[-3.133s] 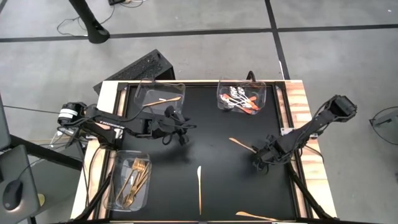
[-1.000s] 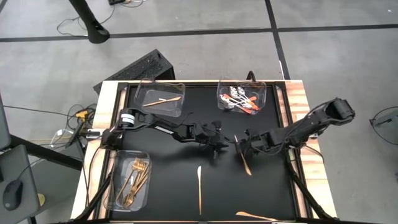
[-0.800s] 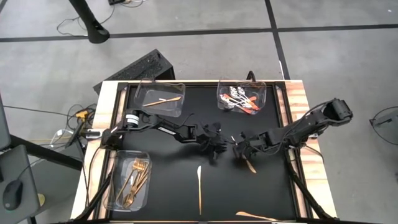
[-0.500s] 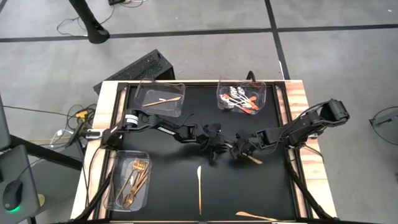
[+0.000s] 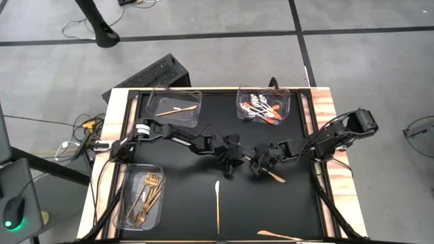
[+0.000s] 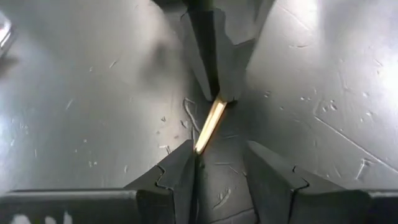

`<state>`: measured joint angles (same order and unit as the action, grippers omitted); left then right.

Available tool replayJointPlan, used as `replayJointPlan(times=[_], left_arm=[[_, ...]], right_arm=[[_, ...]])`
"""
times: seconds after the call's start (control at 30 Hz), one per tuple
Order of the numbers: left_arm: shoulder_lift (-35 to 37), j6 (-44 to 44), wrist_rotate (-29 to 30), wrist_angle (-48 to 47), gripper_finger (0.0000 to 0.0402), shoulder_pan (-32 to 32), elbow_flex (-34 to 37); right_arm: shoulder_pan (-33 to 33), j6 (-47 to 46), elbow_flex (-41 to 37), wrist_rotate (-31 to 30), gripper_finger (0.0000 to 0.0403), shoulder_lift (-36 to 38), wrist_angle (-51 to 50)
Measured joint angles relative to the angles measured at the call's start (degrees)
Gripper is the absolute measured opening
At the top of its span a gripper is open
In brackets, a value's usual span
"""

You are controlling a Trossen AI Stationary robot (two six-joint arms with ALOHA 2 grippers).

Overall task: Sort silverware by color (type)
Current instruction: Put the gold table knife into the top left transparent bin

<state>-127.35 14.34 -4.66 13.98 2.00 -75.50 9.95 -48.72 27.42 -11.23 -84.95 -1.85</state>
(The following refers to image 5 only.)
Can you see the yellow round disc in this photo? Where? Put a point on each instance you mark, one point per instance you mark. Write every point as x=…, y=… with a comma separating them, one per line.
x=45, y=217

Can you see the dark monitor edge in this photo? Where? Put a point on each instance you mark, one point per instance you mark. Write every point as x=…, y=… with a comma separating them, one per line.
x=4, y=135

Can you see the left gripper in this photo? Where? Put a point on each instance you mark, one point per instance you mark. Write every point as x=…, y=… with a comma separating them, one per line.
x=230, y=150

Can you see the clear plastic bin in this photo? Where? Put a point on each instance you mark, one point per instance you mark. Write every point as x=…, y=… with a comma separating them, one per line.
x=285, y=98
x=190, y=122
x=159, y=220

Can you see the black perforated computer case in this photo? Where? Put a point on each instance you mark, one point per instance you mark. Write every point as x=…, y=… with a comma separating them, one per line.
x=152, y=72

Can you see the grey side table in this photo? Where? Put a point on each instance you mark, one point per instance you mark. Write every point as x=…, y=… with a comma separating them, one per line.
x=27, y=189

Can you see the black power strip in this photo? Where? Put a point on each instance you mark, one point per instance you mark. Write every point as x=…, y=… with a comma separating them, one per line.
x=127, y=1

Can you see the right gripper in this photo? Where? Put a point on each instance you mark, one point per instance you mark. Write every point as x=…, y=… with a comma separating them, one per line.
x=276, y=150

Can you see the black frame brace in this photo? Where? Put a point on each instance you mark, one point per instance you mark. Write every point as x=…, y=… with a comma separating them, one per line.
x=101, y=217
x=340, y=217

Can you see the black stand leg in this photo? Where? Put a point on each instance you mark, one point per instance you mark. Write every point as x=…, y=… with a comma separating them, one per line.
x=101, y=32

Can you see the black computer mouse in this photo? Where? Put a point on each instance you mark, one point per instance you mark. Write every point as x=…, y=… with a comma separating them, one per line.
x=13, y=211

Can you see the grey stand base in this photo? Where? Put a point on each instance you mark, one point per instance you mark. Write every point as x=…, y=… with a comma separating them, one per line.
x=422, y=130

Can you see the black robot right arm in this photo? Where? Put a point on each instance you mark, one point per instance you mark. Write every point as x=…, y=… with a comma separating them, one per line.
x=339, y=133

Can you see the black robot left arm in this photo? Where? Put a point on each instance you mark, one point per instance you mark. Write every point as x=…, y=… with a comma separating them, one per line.
x=179, y=140

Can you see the gold knife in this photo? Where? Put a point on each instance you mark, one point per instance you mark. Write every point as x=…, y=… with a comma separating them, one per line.
x=217, y=203
x=276, y=177
x=184, y=109
x=268, y=234

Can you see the black frame beam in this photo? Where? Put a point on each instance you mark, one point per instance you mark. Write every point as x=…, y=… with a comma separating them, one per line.
x=51, y=166

